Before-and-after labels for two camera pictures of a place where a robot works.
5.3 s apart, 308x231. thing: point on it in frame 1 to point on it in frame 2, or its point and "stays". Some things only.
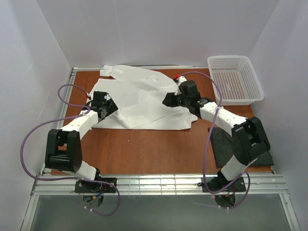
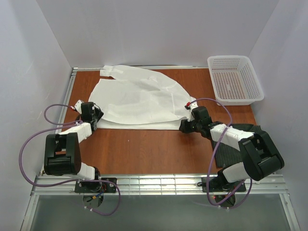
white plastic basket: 235,74 stays
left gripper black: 111,106 to 97,115
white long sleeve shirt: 139,94 stays
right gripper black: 177,99 to 185,126
